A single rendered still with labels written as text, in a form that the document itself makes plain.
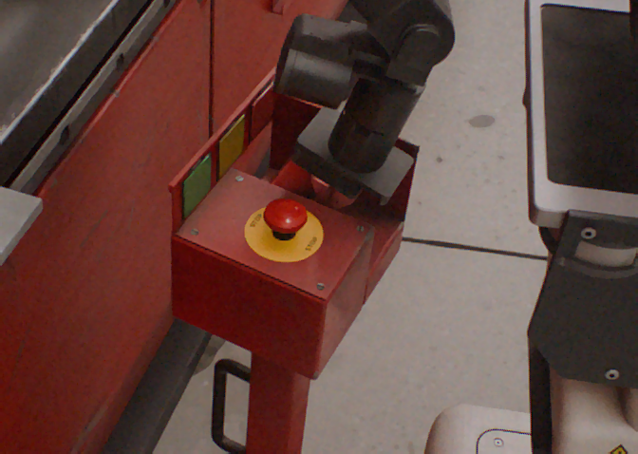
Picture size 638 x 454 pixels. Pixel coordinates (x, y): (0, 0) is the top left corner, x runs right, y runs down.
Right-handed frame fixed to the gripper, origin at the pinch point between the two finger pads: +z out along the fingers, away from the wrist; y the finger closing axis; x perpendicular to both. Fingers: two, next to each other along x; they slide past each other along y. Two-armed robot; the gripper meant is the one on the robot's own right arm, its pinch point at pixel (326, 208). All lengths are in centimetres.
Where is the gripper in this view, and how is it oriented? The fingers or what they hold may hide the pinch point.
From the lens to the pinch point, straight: 113.1
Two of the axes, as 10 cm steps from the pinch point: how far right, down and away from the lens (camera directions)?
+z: -3.1, 6.0, 7.4
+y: -8.4, -5.3, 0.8
